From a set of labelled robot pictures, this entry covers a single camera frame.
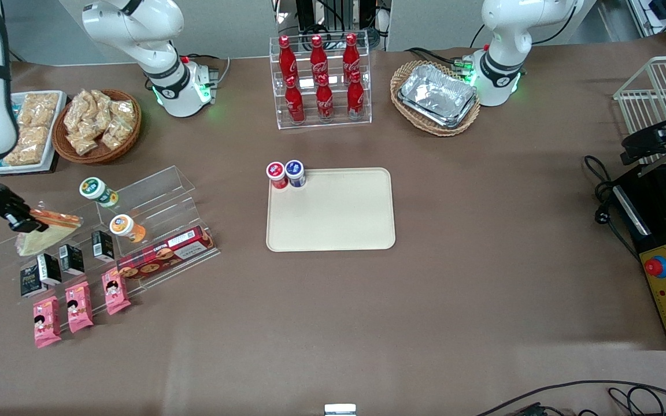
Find pink snack packet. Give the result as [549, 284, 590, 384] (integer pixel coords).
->
[32, 296, 62, 349]
[65, 281, 95, 333]
[102, 269, 132, 316]

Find beige plastic tray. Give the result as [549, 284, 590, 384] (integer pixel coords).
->
[266, 168, 397, 253]

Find wrapped rice cracker pack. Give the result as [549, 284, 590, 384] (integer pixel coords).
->
[17, 125, 50, 148]
[5, 144, 45, 167]
[20, 92, 61, 128]

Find black sealing machine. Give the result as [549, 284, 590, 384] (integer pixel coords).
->
[610, 162, 666, 352]

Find red cap small jar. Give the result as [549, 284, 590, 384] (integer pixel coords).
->
[266, 161, 289, 190]

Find black background equipment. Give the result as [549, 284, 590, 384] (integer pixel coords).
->
[294, 0, 379, 34]

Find aluminium foil tray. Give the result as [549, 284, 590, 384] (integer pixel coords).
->
[397, 92, 478, 129]
[401, 64, 478, 121]

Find small black carton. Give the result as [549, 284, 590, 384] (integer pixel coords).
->
[91, 230, 116, 260]
[20, 265, 42, 299]
[37, 253, 62, 285]
[58, 244, 86, 276]

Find white wire basket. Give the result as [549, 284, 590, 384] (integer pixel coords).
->
[613, 55, 666, 166]

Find brown table cover sheet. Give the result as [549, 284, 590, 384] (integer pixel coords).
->
[0, 32, 666, 416]

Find aluminium frame structure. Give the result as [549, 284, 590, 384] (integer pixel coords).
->
[627, 0, 666, 51]

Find looped black cable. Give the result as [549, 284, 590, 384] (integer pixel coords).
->
[606, 385, 666, 416]

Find clear bag fried snacks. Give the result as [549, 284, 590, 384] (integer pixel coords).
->
[64, 92, 94, 135]
[109, 99, 137, 125]
[101, 118, 133, 151]
[69, 132, 100, 156]
[89, 90, 113, 120]

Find triangle sandwich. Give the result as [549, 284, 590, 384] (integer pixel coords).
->
[16, 201, 84, 257]

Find clear acrylic stepped shelf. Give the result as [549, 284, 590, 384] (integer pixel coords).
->
[0, 166, 221, 333]

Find blue cap small jar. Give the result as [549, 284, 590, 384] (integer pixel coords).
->
[284, 159, 308, 189]

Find white rectangular dish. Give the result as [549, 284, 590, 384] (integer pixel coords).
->
[0, 91, 68, 174]

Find grey arm base cable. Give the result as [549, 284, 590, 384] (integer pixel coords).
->
[180, 53, 232, 88]

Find red cola bottle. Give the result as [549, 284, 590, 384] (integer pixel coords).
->
[309, 34, 330, 81]
[342, 32, 362, 79]
[346, 70, 366, 120]
[278, 35, 299, 81]
[315, 74, 335, 121]
[284, 75, 306, 124]

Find red mushroom push button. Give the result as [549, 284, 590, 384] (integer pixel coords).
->
[643, 255, 666, 280]

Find red cookie box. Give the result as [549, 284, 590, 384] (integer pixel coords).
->
[116, 226, 216, 281]

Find black power cable with plug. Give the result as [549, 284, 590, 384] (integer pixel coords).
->
[583, 154, 641, 262]

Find black arm base cable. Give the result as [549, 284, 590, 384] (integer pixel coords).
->
[405, 46, 473, 69]

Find dark brown wicker basket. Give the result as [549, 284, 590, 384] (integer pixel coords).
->
[51, 88, 142, 166]

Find green cap small jar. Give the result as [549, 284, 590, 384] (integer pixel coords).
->
[79, 177, 119, 209]

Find long black cable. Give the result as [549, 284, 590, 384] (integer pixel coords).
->
[476, 379, 666, 416]

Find orange cap small jar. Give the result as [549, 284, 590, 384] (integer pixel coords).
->
[109, 214, 147, 244]

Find light tan wicker basket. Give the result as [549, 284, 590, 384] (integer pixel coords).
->
[390, 60, 482, 138]

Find clear acrylic bottle rack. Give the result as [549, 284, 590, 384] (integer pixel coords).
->
[269, 36, 373, 131]

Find silver machine handle bar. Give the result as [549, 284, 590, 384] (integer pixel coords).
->
[613, 184, 652, 236]

